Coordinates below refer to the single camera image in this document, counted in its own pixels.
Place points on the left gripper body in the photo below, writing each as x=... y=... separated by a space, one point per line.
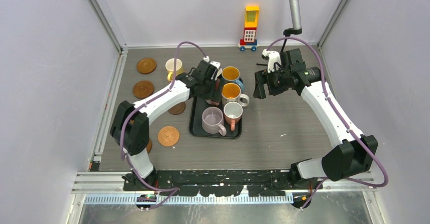
x=209 y=92

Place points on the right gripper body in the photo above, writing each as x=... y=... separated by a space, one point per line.
x=277 y=81

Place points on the dusty pink mug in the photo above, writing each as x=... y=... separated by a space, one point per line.
x=215 y=102

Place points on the black plastic tray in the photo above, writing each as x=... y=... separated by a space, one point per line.
x=195 y=127

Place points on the dark walnut round coaster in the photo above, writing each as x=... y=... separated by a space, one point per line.
x=177 y=109

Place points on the yellow mug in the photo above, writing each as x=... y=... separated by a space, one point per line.
x=172 y=67

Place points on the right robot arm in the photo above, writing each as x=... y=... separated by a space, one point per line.
x=351 y=149

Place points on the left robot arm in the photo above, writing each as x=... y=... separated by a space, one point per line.
x=131 y=124

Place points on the white floral orange-inside mug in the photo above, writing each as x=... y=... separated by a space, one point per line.
x=231 y=92

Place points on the blue orange-inside mug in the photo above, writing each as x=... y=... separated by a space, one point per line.
x=232 y=74

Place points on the lilac ribbed mug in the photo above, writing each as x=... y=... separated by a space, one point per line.
x=213 y=121

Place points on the salmon pink mug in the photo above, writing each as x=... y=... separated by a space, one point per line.
x=233 y=112

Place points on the colourful toy block tower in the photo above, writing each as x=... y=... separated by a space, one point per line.
x=249 y=40

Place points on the black tripod stand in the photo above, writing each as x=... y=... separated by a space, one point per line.
x=287 y=33

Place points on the brown wooden saucer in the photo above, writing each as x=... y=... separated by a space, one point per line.
x=149 y=146
x=146 y=65
x=143 y=89

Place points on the brown wooden saucer far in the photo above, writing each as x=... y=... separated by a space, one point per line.
x=146 y=65

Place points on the brown wooden saucer near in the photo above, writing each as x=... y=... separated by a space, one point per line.
x=149 y=146

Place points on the grey metal pole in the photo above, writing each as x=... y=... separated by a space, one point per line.
x=295 y=14

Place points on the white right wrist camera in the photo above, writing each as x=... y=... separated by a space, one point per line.
x=273 y=60

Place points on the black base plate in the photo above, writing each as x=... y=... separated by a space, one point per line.
x=225 y=183

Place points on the aluminium rail frame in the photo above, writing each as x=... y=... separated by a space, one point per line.
x=123 y=188

